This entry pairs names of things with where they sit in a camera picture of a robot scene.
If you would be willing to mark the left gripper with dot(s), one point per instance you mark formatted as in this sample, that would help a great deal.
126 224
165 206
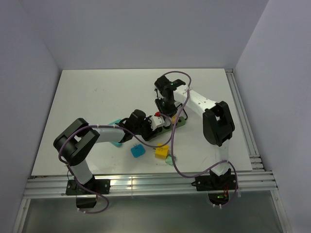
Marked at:
151 133

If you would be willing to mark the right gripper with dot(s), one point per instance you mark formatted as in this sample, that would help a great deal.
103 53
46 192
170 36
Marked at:
168 112

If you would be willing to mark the blue plug adapter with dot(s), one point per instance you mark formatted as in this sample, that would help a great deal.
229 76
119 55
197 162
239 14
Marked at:
137 150

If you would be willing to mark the yellow cube socket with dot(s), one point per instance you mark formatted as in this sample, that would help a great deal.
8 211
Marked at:
161 151

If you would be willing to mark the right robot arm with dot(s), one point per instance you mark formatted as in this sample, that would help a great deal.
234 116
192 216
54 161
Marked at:
217 122

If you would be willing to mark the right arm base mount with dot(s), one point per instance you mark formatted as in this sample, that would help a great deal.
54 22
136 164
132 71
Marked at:
220 188

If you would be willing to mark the green power strip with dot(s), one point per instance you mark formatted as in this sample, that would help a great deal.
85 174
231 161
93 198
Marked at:
168 129

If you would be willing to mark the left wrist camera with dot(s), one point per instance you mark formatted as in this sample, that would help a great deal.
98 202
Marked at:
157 121

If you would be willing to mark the aluminium rail frame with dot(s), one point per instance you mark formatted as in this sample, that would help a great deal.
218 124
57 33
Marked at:
168 184

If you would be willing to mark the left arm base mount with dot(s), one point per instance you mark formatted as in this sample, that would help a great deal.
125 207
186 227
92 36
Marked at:
87 195

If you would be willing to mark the light green plug adapter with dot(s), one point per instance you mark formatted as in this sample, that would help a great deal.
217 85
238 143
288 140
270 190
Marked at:
169 159

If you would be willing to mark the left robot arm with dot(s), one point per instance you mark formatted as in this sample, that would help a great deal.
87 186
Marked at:
77 140

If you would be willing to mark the teal triangular power strip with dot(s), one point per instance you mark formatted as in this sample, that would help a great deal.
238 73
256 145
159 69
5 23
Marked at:
116 134

